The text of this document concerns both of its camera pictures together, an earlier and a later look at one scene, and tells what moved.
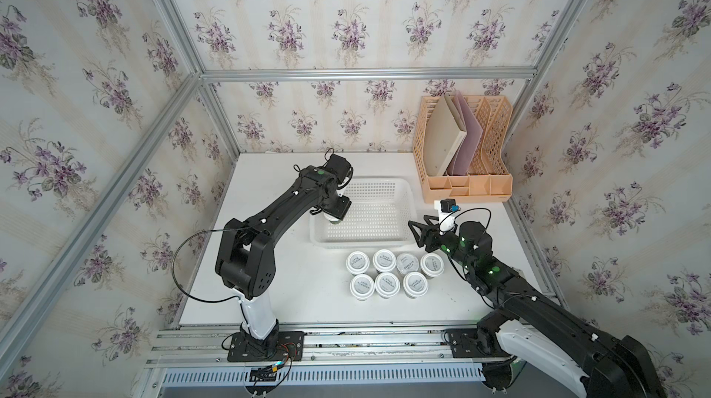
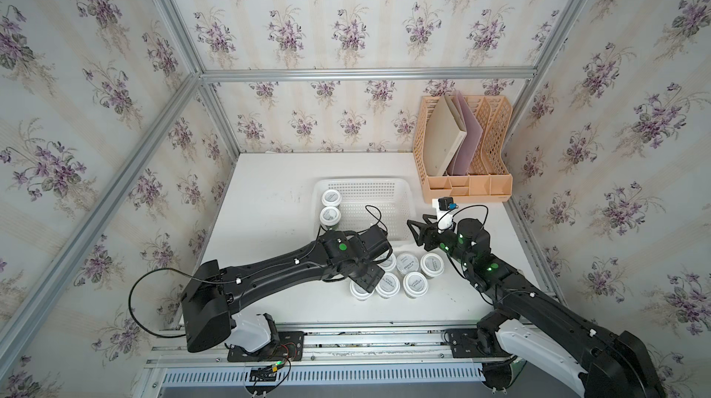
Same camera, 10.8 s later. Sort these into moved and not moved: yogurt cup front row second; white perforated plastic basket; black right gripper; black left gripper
Moved: black left gripper
Not moved: white perforated plastic basket; yogurt cup front row second; black right gripper
